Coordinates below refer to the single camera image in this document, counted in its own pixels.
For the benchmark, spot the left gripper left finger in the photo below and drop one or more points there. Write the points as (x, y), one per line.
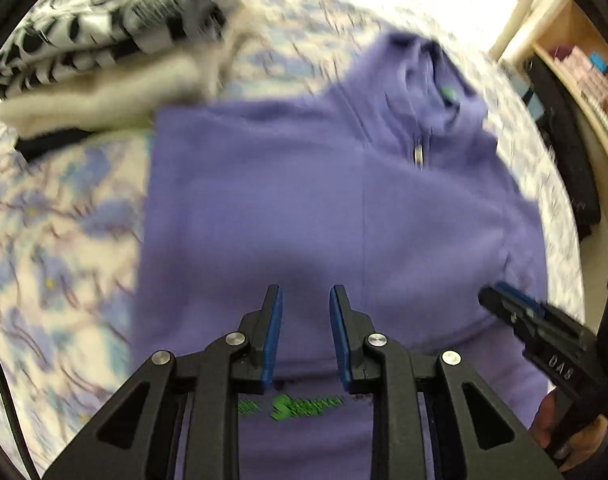
(179, 406)

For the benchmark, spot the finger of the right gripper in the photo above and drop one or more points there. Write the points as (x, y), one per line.
(523, 322)
(519, 297)

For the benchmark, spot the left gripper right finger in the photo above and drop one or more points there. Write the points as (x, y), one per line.
(432, 418)

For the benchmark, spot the purple zip hoodie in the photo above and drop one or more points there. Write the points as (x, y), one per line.
(386, 183)

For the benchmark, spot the right hand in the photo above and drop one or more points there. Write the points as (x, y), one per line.
(571, 445)

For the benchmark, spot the black instrument case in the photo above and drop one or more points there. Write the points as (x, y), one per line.
(559, 129)

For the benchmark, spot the cat print fleece blanket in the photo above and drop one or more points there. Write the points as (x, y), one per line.
(70, 224)

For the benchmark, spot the pink drawer organizer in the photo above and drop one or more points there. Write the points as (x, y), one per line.
(590, 72)

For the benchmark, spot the wooden shelf unit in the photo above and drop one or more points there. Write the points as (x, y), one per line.
(571, 26)

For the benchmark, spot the black folded garment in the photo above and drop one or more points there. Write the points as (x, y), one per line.
(34, 148)

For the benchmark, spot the cream folded garment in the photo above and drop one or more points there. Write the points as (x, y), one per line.
(128, 95)

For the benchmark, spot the black white graffiti garment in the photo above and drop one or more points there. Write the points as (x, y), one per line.
(61, 39)

